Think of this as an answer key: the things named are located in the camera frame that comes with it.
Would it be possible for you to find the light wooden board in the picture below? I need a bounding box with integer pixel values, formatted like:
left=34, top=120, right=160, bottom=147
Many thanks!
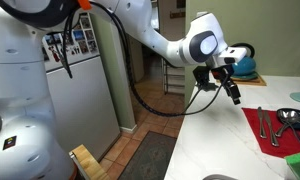
left=69, top=143, right=110, bottom=180

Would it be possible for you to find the black hanging cable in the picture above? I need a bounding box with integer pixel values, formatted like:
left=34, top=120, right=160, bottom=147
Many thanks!
left=45, top=9, right=76, bottom=80

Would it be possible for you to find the silver spoon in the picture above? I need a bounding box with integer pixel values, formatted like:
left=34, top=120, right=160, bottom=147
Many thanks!
left=275, top=114, right=300, bottom=138
left=277, top=109, right=300, bottom=147

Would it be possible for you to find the wooden coat hook rail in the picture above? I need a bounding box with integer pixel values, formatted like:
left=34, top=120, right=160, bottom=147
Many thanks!
left=169, top=10, right=187, bottom=20

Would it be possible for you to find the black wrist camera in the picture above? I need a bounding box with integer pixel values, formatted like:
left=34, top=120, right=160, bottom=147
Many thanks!
left=192, top=65, right=212, bottom=88

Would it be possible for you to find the wooden trivet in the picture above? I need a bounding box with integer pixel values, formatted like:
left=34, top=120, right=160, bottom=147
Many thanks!
left=215, top=73, right=268, bottom=87

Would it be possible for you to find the fridge photo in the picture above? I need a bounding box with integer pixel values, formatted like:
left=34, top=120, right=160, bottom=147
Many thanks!
left=72, top=29, right=86, bottom=43
left=78, top=16, right=92, bottom=31
left=84, top=29, right=95, bottom=42
left=76, top=40, right=90, bottom=55
left=87, top=40, right=99, bottom=54

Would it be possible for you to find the dark framed picture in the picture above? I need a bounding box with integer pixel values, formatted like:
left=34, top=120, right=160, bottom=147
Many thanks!
left=176, top=0, right=187, bottom=10

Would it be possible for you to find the silver table knife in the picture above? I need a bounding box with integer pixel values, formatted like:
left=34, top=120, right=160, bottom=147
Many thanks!
left=256, top=106, right=268, bottom=140
left=263, top=110, right=281, bottom=148

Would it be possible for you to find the metal mounting frame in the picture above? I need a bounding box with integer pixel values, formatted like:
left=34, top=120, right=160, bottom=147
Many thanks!
left=68, top=151, right=88, bottom=180

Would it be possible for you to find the blue kettle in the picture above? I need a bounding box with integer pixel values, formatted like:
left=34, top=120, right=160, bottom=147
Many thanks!
left=230, top=42, right=258, bottom=77

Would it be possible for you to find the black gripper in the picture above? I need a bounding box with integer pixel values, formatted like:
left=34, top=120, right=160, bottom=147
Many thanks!
left=211, top=64, right=242, bottom=106

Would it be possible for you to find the orange cable strap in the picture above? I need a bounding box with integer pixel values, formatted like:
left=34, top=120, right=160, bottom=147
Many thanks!
left=77, top=0, right=93, bottom=11

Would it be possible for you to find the red cloth mat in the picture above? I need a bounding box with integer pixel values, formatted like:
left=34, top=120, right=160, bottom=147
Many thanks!
left=241, top=106, right=300, bottom=159

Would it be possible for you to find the patterned grey rug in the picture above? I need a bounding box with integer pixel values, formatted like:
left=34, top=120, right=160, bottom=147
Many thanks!
left=117, top=130, right=178, bottom=180

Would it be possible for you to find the black shoe rack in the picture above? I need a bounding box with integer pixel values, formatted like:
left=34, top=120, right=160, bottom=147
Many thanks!
left=161, top=57, right=186, bottom=96

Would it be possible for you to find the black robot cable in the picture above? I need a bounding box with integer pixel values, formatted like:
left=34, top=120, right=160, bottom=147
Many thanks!
left=61, top=1, right=232, bottom=118

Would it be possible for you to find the white fridge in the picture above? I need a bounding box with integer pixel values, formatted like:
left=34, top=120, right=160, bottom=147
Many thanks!
left=40, top=10, right=122, bottom=162

